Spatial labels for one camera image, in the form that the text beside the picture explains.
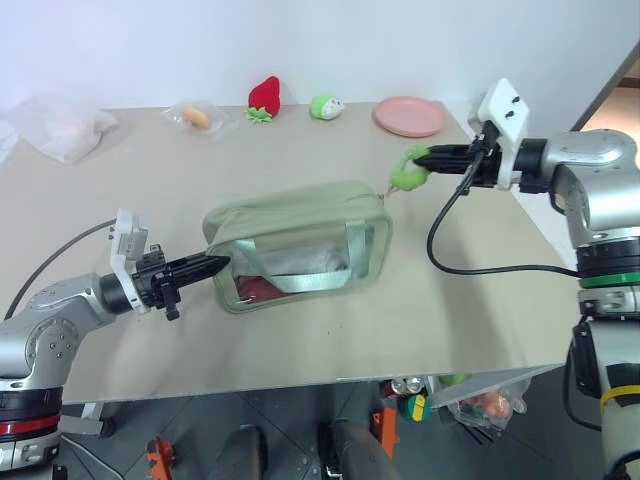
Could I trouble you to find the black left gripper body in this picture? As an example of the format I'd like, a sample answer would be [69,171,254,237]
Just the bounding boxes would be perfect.
[131,242,182,323]

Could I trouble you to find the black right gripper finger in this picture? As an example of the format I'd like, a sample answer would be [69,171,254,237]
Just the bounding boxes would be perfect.
[424,142,474,161]
[412,153,473,177]

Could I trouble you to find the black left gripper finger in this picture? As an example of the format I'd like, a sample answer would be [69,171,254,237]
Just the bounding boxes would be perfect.
[166,254,233,281]
[168,264,227,293]

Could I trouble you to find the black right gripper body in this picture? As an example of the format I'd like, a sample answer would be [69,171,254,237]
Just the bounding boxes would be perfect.
[466,121,504,190]

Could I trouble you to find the green plush keychain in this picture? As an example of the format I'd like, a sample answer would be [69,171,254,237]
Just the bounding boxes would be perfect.
[388,143,434,194]

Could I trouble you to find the green pouch with clear window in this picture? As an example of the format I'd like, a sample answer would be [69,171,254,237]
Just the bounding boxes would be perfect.
[200,179,394,316]

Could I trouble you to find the red item inside pouch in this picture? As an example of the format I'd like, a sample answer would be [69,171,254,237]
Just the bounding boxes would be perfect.
[236,274,284,304]

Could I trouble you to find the white item inside pouch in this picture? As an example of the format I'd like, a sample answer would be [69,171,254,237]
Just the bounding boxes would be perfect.
[264,242,351,277]

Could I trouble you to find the small green white plush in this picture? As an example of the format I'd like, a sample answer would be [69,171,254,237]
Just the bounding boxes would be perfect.
[309,94,347,122]

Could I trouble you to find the red strawberry plush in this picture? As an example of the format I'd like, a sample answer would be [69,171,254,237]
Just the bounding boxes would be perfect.
[243,75,283,123]

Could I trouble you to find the pink plate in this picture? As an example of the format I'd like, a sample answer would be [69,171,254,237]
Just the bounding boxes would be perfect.
[373,95,448,139]

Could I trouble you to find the donut in clear wrapper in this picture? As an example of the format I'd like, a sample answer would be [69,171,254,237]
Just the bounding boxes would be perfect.
[160,98,240,145]

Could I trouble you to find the orange black clamp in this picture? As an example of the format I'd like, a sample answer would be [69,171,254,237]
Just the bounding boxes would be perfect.
[368,405,402,459]
[143,436,180,480]

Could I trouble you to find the dark rounded shape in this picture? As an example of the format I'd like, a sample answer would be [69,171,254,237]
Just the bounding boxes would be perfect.
[216,424,265,480]
[317,418,397,480]

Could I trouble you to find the white crumpled plastic bag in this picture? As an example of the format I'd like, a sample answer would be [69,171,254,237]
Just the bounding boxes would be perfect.
[8,93,122,166]

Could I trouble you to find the drink cans under table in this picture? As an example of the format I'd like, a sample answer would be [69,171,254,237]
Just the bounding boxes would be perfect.
[381,376,427,399]

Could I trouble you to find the clear bag of toy fruit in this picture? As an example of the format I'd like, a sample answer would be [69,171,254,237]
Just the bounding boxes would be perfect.
[431,375,532,447]

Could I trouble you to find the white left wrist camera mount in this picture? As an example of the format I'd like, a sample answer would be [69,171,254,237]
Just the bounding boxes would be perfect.
[106,208,152,316]

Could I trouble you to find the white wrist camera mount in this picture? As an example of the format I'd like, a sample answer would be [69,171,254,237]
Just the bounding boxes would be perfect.
[106,208,152,316]
[466,77,532,192]

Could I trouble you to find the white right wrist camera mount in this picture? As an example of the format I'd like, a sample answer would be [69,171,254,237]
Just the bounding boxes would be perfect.
[466,77,532,192]

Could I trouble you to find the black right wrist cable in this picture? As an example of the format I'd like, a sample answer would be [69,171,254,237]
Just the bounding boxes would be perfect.
[425,130,584,277]

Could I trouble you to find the grey left arm cable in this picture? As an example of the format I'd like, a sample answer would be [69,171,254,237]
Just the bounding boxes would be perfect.
[1,219,119,322]

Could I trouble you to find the grey table leg bracket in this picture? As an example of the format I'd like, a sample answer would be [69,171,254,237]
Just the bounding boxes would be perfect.
[59,398,119,440]

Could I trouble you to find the black right arm body cable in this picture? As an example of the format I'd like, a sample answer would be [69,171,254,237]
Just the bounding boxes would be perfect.
[563,319,607,432]

